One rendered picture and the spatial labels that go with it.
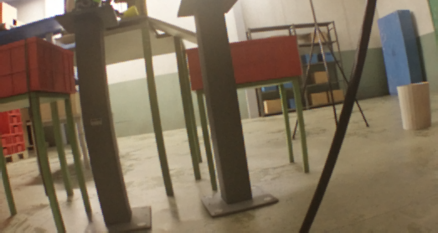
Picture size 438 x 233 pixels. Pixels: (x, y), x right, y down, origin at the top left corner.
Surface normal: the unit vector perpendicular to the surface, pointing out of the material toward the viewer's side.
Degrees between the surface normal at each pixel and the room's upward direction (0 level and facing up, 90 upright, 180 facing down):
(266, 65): 90
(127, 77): 90
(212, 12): 90
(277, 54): 90
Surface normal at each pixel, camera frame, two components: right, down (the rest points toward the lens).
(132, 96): 0.07, 0.00
